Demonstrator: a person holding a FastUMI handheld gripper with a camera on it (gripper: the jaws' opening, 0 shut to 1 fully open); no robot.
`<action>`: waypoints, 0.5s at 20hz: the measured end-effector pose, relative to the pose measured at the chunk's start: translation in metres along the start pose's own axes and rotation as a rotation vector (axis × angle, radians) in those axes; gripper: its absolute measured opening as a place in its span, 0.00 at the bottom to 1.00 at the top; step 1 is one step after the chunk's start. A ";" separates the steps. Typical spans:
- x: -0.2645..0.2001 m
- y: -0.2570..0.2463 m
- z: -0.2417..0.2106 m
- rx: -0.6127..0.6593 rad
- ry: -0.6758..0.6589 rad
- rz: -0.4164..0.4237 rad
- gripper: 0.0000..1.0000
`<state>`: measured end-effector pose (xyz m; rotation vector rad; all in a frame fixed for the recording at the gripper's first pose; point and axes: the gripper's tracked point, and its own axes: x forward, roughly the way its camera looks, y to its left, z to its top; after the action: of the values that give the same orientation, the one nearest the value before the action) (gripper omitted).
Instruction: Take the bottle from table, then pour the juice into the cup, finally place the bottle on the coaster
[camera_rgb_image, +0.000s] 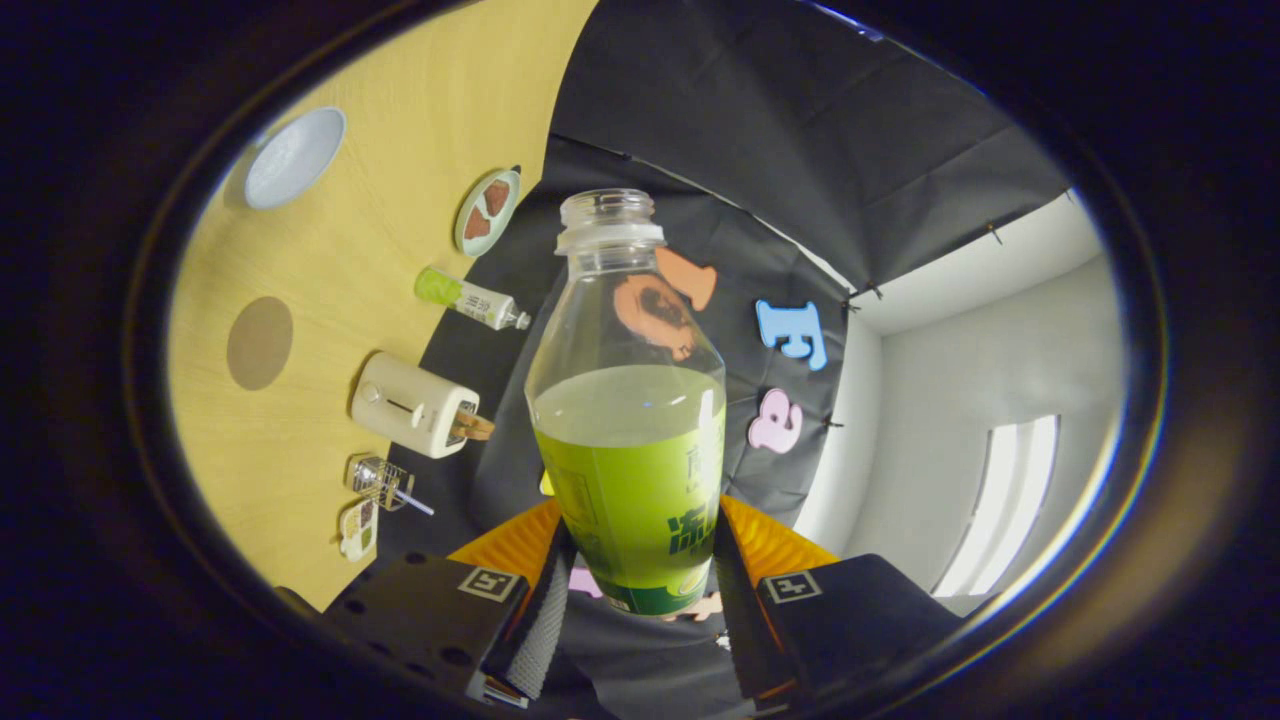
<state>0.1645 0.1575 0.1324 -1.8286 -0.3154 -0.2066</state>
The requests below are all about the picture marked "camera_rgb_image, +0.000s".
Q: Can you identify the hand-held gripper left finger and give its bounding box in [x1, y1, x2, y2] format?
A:
[320, 497, 576, 709]

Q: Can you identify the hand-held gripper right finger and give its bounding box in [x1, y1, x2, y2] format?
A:
[712, 494, 966, 706]

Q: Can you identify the green label juice bottle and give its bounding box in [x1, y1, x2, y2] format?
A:
[524, 189, 728, 616]

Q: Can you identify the round brown coaster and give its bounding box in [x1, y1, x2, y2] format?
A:
[226, 296, 295, 392]

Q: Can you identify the white cup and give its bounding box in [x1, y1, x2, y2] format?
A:
[244, 107, 347, 211]

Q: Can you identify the small capped green drink bottle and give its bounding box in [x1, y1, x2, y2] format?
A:
[414, 266, 532, 332]

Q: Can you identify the white divided snack dish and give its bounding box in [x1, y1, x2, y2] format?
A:
[338, 498, 379, 562]

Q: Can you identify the white toaster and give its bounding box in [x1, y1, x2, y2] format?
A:
[350, 351, 481, 460]

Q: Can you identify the ceiling light panel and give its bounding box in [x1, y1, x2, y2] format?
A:
[930, 415, 1061, 599]

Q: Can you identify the pale green plate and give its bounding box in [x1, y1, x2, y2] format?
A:
[454, 168, 522, 258]

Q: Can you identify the wooden table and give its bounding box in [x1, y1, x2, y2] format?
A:
[168, 0, 601, 611]

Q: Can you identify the metal wire utensil holder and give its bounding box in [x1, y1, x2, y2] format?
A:
[345, 454, 415, 512]

